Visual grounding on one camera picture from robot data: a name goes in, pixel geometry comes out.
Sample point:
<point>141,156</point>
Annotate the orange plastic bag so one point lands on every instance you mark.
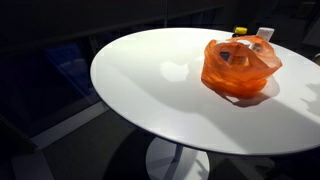
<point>233,80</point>

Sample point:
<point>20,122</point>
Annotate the white round table base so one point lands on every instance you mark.
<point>160,160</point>

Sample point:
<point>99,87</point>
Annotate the blue chair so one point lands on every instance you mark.
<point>71,66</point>

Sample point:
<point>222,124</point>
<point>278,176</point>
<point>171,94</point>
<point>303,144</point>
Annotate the yellow small object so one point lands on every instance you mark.
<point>240,31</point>

